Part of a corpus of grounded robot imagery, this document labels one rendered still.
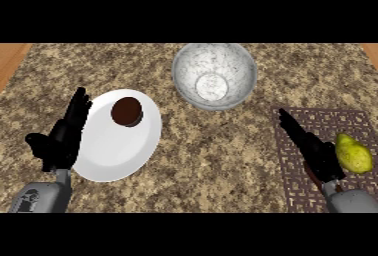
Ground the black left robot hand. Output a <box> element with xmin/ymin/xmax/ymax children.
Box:
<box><xmin>23</xmin><ymin>87</ymin><xmax>94</xmax><ymax>173</ymax></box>

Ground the grey marbled bowl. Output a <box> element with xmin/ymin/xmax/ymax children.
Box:
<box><xmin>171</xmin><ymin>43</ymin><xmax>258</xmax><ymax>112</ymax></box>

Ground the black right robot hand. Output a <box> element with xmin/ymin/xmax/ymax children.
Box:
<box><xmin>277</xmin><ymin>107</ymin><xmax>346</xmax><ymax>184</ymax></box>

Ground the yellow-green pear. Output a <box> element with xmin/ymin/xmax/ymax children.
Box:
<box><xmin>333</xmin><ymin>132</ymin><xmax>375</xmax><ymax>175</ymax></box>

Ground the brown patterned placemat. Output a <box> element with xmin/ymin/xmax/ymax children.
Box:
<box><xmin>270</xmin><ymin>106</ymin><xmax>378</xmax><ymax>214</ymax></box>

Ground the brown chocolate cupcake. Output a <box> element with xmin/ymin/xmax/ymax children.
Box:
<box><xmin>109</xmin><ymin>96</ymin><xmax>144</xmax><ymax>128</ymax></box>

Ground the white plate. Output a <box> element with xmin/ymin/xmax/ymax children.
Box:
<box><xmin>70</xmin><ymin>88</ymin><xmax>163</xmax><ymax>183</ymax></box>

